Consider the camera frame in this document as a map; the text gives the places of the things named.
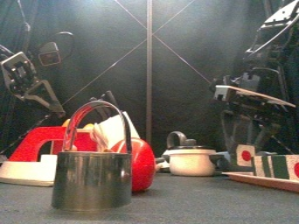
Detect metal bucket with handle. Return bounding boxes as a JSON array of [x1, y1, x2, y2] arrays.
[[51, 100, 135, 212]]

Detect white toy pot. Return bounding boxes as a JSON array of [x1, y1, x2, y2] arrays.
[[160, 148, 226, 178]]

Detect red and white toy appliance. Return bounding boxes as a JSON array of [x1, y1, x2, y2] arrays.
[[0, 125, 99, 188]]

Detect white paper napkins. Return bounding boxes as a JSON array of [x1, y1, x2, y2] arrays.
[[90, 110, 142, 153]]

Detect yellow toy piece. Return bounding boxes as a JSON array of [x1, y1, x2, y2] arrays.
[[62, 117, 96, 130]]

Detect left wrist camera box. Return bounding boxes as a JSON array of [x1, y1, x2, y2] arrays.
[[36, 41, 63, 67]]

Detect red round toy kettle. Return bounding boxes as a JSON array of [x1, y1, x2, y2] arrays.
[[110, 137, 158, 193]]

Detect black camera cable loop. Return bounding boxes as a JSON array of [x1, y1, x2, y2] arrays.
[[51, 31, 76, 60]]

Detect black pot lid with handle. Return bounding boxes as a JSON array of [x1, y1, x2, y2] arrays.
[[166, 130, 216, 151]]

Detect tan rectangular plate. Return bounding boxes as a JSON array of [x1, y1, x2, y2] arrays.
[[222, 171, 299, 193]]

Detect green striped sushi piece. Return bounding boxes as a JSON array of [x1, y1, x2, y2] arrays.
[[251, 154, 293, 180]]

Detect grey vertical frame pole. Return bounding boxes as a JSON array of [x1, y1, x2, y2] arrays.
[[144, 0, 155, 146]]

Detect white sushi piece red dot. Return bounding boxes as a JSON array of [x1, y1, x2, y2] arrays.
[[285, 154, 299, 182], [235, 143, 258, 168]]

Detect thin diagonal frame cord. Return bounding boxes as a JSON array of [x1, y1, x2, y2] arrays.
[[60, 0, 196, 107], [114, 0, 215, 86]]

